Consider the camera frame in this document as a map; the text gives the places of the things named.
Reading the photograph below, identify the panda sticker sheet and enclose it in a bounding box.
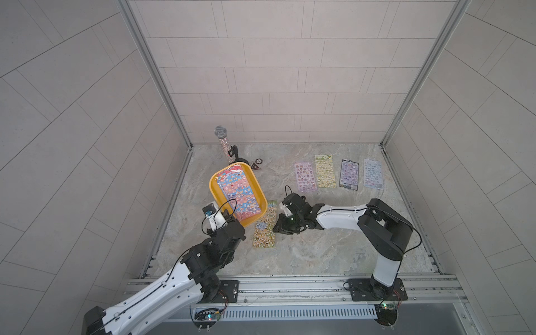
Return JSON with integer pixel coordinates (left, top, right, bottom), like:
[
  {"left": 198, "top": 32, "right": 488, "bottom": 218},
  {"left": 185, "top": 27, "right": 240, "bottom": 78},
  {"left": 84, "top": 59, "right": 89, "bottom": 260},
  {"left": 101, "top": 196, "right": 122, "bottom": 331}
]
[{"left": 253, "top": 200, "right": 278, "bottom": 248}]

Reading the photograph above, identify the pink sticker sheet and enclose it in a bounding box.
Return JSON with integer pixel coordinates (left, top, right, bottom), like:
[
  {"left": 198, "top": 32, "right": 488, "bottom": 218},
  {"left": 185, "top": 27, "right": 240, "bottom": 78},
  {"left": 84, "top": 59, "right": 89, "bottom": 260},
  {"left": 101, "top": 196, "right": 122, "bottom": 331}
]
[{"left": 294, "top": 162, "right": 318, "bottom": 193}]

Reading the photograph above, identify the yellow-green sticker sheet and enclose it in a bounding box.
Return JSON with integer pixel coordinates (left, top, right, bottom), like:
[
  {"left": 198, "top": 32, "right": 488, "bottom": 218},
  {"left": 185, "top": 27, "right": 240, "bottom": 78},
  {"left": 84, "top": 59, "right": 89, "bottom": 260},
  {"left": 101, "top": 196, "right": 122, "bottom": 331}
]
[{"left": 315, "top": 154, "right": 337, "bottom": 188}]

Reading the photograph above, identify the yellow storage box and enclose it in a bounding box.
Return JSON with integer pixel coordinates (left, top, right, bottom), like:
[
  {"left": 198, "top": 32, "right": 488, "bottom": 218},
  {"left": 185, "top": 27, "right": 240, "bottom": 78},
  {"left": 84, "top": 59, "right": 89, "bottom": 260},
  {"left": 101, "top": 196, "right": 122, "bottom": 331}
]
[{"left": 209, "top": 163, "right": 268, "bottom": 227}]

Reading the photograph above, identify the red blue sticker sheet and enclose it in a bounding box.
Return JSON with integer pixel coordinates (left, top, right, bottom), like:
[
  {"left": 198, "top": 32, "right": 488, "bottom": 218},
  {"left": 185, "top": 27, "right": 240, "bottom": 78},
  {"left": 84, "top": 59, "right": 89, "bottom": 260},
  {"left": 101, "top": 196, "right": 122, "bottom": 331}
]
[{"left": 216, "top": 164, "right": 261, "bottom": 221}]

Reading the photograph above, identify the purple bonbon sticker sheet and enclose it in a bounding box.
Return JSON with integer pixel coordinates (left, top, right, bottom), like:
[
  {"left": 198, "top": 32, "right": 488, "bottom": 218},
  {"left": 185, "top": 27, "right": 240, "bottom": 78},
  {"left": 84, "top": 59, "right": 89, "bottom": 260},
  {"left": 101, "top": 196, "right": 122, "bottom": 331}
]
[{"left": 339, "top": 159, "right": 360, "bottom": 191}]

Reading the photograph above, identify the light blue sticker sheet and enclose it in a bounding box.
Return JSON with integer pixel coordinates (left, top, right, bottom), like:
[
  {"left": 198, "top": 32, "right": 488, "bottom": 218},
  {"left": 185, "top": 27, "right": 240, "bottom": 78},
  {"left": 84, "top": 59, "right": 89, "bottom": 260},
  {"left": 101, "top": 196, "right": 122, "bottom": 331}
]
[{"left": 364, "top": 159, "right": 384, "bottom": 191}]

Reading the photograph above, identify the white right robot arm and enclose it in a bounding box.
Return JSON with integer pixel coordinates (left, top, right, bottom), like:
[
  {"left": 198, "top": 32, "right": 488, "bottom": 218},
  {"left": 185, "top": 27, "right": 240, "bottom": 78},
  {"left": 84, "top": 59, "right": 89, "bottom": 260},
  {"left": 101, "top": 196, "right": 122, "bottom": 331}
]
[{"left": 273, "top": 193, "right": 415, "bottom": 300}]

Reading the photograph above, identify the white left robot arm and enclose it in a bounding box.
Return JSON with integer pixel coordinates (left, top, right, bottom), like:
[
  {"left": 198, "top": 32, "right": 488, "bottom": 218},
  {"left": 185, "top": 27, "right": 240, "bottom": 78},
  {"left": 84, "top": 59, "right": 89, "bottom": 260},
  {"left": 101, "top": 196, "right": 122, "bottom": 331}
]
[{"left": 82, "top": 216, "right": 246, "bottom": 334}]

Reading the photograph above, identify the left circuit board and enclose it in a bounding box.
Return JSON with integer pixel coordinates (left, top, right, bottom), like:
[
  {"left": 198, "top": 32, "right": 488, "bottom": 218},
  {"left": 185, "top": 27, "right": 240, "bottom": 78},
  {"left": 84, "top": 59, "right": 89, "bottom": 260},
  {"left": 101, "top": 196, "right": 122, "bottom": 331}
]
[{"left": 194, "top": 308, "right": 223, "bottom": 322}]

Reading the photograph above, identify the circuit board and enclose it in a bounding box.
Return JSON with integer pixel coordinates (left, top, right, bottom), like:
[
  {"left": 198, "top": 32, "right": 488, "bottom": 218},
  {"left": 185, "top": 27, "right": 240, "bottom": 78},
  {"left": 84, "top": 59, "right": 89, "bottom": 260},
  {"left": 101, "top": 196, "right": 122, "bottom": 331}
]
[
  {"left": 375, "top": 301, "right": 398, "bottom": 315},
  {"left": 194, "top": 308, "right": 223, "bottom": 322}
]

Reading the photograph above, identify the black microphone stand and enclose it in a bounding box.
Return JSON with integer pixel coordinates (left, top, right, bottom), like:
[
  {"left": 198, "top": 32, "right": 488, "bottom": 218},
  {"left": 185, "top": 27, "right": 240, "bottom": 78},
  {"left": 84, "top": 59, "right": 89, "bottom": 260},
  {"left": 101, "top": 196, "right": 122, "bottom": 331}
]
[{"left": 228, "top": 145, "right": 250, "bottom": 166}]

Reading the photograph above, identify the rhinestone microphone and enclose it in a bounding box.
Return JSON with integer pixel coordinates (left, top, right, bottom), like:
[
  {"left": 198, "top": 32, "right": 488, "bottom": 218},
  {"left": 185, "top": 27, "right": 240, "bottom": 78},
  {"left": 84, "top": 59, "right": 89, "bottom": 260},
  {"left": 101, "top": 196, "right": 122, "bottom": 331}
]
[{"left": 214, "top": 126, "right": 235, "bottom": 163}]

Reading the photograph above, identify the right circuit board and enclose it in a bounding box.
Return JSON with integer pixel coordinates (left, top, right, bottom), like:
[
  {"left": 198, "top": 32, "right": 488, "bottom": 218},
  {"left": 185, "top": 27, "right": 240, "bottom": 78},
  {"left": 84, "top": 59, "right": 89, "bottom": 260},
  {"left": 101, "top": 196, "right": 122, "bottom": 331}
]
[{"left": 375, "top": 301, "right": 398, "bottom": 315}]

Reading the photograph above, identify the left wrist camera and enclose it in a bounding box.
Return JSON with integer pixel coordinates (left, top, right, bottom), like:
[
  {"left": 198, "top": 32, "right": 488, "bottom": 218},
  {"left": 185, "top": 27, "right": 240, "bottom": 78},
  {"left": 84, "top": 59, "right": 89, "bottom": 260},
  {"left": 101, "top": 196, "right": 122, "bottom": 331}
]
[{"left": 202, "top": 201, "right": 225, "bottom": 235}]

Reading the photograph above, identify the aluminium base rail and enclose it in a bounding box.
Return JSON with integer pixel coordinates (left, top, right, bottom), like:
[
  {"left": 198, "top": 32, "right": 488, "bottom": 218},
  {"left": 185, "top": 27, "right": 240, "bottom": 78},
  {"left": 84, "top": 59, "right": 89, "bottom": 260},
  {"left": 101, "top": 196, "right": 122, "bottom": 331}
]
[{"left": 125, "top": 274, "right": 468, "bottom": 307}]

